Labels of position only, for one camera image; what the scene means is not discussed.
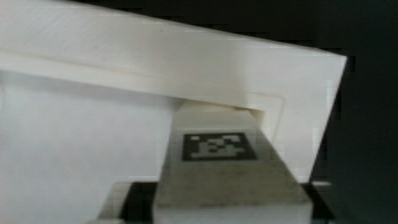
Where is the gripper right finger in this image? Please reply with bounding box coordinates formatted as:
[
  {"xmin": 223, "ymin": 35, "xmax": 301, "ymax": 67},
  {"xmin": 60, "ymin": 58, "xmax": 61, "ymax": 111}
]
[{"xmin": 301, "ymin": 183, "xmax": 333, "ymax": 224}]

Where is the white U-shaped fence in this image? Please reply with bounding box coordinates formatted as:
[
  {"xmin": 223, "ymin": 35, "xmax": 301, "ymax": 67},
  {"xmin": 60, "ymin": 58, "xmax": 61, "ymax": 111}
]
[{"xmin": 0, "ymin": 0, "xmax": 346, "ymax": 181}]

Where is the white table leg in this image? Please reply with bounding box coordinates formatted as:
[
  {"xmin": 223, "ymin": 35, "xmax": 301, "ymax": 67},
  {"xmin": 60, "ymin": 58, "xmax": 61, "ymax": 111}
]
[{"xmin": 152, "ymin": 101, "xmax": 312, "ymax": 224}]

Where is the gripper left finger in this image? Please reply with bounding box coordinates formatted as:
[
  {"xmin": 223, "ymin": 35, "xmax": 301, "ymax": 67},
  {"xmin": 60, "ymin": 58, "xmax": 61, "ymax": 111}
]
[{"xmin": 86, "ymin": 182, "xmax": 156, "ymax": 224}]

